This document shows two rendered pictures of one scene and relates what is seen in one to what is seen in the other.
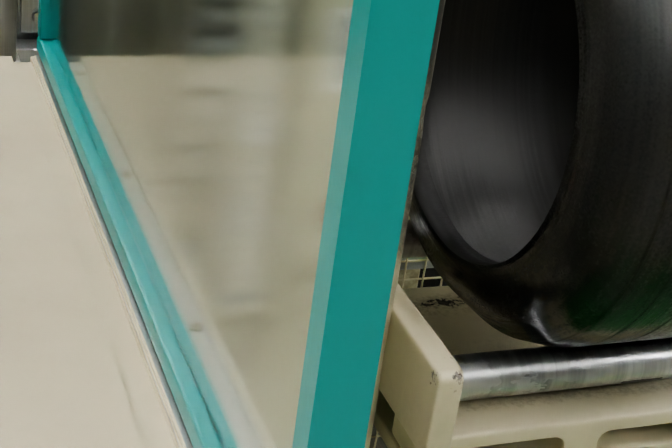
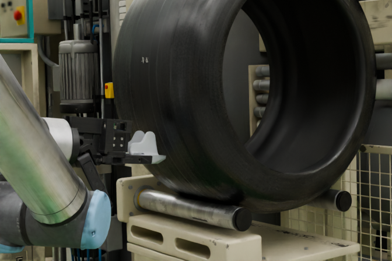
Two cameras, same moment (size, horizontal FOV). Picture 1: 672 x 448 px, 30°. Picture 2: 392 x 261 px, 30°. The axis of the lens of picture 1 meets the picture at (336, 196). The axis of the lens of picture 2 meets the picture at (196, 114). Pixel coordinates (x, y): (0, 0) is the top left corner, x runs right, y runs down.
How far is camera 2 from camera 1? 1.95 m
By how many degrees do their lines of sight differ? 77
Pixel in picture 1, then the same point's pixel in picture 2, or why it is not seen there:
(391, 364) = not seen: hidden behind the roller
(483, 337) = (263, 239)
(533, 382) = (161, 204)
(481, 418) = (149, 218)
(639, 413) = (187, 232)
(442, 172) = (286, 159)
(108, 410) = not seen: outside the picture
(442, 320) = (267, 233)
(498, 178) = (306, 165)
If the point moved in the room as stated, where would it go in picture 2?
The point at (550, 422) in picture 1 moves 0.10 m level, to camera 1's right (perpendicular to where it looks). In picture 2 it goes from (159, 224) to (168, 233)
